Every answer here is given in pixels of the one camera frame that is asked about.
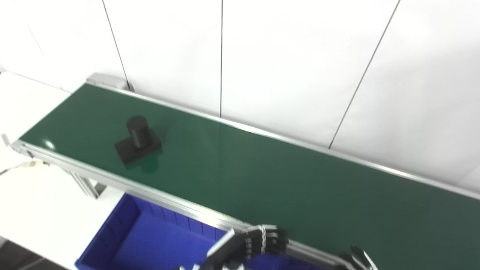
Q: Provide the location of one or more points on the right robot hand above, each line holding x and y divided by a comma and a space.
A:
356, 260

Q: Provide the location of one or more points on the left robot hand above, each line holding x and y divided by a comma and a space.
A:
258, 240

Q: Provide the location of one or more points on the black block with cylinder part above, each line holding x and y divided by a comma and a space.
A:
138, 146

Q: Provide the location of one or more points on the blue plastic bin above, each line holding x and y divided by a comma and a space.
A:
150, 243
285, 264

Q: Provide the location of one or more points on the green conveyor belt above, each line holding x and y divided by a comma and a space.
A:
262, 180
150, 195

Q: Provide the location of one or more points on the aluminium conveyor leg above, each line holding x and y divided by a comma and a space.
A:
88, 185

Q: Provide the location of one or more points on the grey conveyor end cap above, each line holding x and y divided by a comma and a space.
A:
107, 79

